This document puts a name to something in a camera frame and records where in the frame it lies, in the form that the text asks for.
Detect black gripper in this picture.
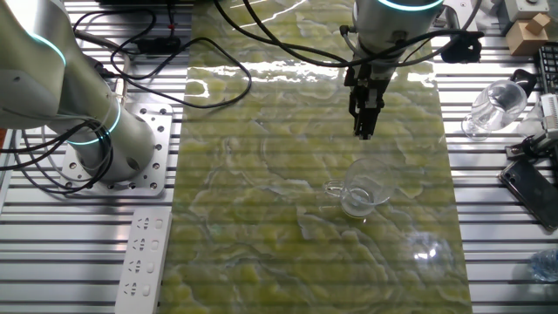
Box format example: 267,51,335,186
344,65,396,140

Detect clear glass cup with handle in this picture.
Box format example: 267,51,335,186
323,157,400,219

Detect green marble pattern mat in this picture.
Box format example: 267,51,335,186
159,0,474,314

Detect black holder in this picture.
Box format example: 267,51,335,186
509,68,538,97

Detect black metal clamp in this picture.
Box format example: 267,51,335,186
505,134,558,163

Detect wooden block puzzle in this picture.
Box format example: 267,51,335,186
505,12,553,57

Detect black smartphone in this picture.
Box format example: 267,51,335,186
499,159,558,232

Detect white ribbed device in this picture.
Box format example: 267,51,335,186
539,93,558,140

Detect black keyboard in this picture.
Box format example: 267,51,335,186
536,42,558,95

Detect grey button box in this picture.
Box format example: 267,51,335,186
504,0,550,23

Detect black power adapter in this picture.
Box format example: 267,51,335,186
137,36,182,56

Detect clear plastic bottle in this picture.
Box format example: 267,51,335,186
529,248,558,283

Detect white power strip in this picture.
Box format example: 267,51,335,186
113,208,174,314

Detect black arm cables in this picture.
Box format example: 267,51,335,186
213,0,485,69

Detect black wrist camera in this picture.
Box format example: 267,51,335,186
440,31,485,65

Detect black looped table cable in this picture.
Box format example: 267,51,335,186
71,8,253,110

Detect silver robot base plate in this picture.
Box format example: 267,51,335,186
58,103,174,197

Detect black cable bundle at base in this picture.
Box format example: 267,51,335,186
0,119,115,196

